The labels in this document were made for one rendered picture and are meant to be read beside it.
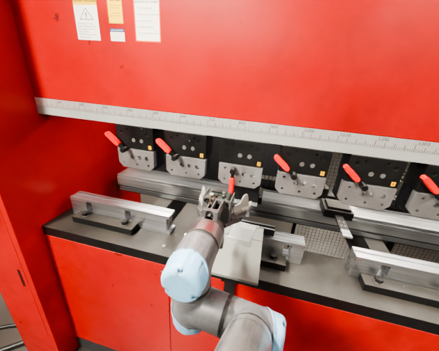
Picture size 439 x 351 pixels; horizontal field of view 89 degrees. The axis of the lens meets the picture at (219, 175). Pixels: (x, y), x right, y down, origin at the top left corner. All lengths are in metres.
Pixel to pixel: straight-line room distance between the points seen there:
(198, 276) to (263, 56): 0.58
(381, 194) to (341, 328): 0.49
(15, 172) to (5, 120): 0.19
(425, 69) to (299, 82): 0.29
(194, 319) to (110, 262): 0.70
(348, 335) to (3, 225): 1.35
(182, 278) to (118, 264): 0.74
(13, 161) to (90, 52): 0.50
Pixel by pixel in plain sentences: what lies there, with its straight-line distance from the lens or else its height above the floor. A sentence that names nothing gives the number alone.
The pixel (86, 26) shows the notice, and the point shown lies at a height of 1.64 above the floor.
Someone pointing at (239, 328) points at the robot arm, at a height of 1.20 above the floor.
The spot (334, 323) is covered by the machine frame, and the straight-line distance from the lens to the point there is 1.02.
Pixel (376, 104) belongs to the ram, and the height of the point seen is 1.48.
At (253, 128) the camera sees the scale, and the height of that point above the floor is 1.38.
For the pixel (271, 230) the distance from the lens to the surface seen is 0.90.
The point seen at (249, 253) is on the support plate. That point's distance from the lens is 0.78.
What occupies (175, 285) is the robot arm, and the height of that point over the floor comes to 1.21.
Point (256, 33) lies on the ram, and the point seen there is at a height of 1.64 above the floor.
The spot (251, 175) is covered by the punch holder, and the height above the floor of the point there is 1.22.
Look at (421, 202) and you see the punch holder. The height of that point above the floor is 1.22.
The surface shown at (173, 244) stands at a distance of 0.99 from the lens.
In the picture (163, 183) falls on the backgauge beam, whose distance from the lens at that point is 1.24.
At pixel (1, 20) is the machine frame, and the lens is 1.13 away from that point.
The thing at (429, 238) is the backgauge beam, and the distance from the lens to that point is 1.36.
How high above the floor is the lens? 1.52
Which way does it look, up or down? 24 degrees down
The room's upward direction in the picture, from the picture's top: 4 degrees clockwise
